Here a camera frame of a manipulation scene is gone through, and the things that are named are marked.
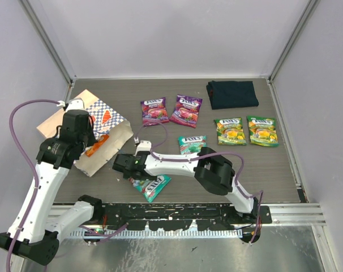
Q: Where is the blue checkered paper bag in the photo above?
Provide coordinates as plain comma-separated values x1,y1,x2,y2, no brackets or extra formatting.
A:
36,90,133,177

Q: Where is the purple snack packet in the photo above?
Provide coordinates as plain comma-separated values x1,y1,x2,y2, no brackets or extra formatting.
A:
140,97,169,126

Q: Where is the teal Fox's mint packet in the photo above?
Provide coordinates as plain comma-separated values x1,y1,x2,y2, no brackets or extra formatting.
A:
178,135,207,155

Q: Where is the green snack packet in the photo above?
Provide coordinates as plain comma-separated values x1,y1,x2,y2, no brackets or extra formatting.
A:
214,117,247,146

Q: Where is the green Fox's candy packet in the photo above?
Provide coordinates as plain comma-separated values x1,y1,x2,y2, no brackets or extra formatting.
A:
247,116,279,147

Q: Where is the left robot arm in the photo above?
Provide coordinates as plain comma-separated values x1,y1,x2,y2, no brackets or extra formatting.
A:
0,109,104,266

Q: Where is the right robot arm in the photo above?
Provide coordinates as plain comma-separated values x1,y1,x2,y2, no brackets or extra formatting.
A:
112,146,259,223

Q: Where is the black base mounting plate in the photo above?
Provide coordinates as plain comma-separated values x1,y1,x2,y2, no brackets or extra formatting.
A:
82,203,256,231

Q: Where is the folded navy cloth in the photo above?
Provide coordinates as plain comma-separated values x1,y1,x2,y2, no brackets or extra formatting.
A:
206,80,259,110

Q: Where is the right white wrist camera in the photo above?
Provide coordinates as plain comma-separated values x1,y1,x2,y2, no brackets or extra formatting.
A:
134,137,152,155

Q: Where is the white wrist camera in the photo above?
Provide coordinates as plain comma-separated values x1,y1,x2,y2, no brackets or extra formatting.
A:
134,137,152,155
63,98,85,112

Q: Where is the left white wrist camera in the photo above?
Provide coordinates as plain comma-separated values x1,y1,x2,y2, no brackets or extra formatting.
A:
63,98,85,112

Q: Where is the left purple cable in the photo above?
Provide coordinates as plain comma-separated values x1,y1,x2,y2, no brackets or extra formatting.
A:
6,99,66,272

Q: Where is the left aluminium frame post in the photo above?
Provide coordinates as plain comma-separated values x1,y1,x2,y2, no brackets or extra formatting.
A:
18,0,78,84

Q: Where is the aluminium frame post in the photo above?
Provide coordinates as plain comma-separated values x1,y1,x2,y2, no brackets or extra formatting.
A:
18,0,78,84
269,0,322,83

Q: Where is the right aluminium frame post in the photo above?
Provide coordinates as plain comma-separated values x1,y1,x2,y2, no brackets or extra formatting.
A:
269,0,322,83

